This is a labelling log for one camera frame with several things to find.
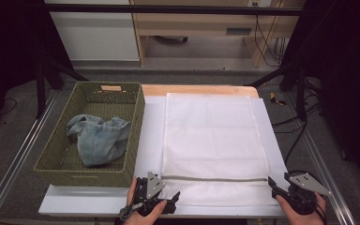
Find left hand-held gripper cable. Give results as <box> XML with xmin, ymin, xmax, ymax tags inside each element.
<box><xmin>117</xmin><ymin>201</ymin><xmax>144</xmax><ymax>221</ymax></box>

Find yellow and black floor object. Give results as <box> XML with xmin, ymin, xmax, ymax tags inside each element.
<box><xmin>269</xmin><ymin>92</ymin><xmax>288</xmax><ymax>107</ymax></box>

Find black curtain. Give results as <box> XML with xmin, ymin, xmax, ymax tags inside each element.
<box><xmin>0</xmin><ymin>0</ymin><xmax>73</xmax><ymax>132</ymax></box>
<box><xmin>289</xmin><ymin>0</ymin><xmax>360</xmax><ymax>188</ymax></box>

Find thin black floor cable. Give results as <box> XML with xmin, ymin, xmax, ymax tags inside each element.
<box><xmin>0</xmin><ymin>97</ymin><xmax>19</xmax><ymax>116</ymax></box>

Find person's left hand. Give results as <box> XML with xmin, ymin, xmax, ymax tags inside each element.
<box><xmin>123</xmin><ymin>177</ymin><xmax>169</xmax><ymax>225</ymax></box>

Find white mesh laundry bag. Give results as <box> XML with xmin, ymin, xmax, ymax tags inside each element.
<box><xmin>160</xmin><ymin>92</ymin><xmax>279</xmax><ymax>208</ymax></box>

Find hand-held gripper cable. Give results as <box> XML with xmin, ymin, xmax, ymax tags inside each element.
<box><xmin>282</xmin><ymin>170</ymin><xmax>328</xmax><ymax>225</ymax></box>
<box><xmin>117</xmin><ymin>201</ymin><xmax>144</xmax><ymax>221</ymax></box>

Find black floor cables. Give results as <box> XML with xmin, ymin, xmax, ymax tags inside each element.
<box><xmin>271</xmin><ymin>78</ymin><xmax>323</xmax><ymax>164</ymax></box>

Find white wall socket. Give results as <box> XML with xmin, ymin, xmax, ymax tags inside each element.
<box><xmin>247</xmin><ymin>0</ymin><xmax>273</xmax><ymax>8</ymax></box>

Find black cables under desk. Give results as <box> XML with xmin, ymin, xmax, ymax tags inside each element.
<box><xmin>253</xmin><ymin>13</ymin><xmax>291</xmax><ymax>68</ymax></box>

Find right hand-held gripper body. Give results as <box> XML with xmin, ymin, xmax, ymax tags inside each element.
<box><xmin>285</xmin><ymin>172</ymin><xmax>333</xmax><ymax>217</ymax></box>

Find aluminium rail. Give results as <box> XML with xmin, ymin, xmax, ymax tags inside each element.
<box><xmin>282</xmin><ymin>93</ymin><xmax>356</xmax><ymax>225</ymax></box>
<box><xmin>0</xmin><ymin>90</ymin><xmax>59</xmax><ymax>225</ymax></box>

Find green woven basket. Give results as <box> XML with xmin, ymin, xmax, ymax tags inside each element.
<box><xmin>33</xmin><ymin>81</ymin><xmax>146</xmax><ymax>188</ymax></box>

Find person's right hand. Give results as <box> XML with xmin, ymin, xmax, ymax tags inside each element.
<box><xmin>275</xmin><ymin>192</ymin><xmax>326</xmax><ymax>225</ymax></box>

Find black horizontal bar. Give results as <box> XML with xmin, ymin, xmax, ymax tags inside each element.
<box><xmin>41</xmin><ymin>3</ymin><xmax>304</xmax><ymax>17</ymax></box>

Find black metal stand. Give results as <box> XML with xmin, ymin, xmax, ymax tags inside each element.
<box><xmin>245</xmin><ymin>59</ymin><xmax>309</xmax><ymax>123</ymax></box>
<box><xmin>34</xmin><ymin>31</ymin><xmax>89</xmax><ymax>120</ymax></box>

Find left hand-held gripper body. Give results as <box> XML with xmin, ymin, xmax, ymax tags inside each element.
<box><xmin>133</xmin><ymin>172</ymin><xmax>171</xmax><ymax>217</ymax></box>

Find blue denim jeans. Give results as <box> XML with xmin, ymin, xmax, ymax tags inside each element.
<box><xmin>66</xmin><ymin>113</ymin><xmax>132</xmax><ymax>168</ymax></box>

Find light wooden desk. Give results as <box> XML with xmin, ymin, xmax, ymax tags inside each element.
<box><xmin>129</xmin><ymin>0</ymin><xmax>308</xmax><ymax>68</ymax></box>

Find right hand-held gripper cable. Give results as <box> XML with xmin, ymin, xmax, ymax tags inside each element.
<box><xmin>282</xmin><ymin>170</ymin><xmax>328</xmax><ymax>225</ymax></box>

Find white cabinet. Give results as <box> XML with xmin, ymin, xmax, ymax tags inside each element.
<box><xmin>43</xmin><ymin>0</ymin><xmax>141</xmax><ymax>62</ymax></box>

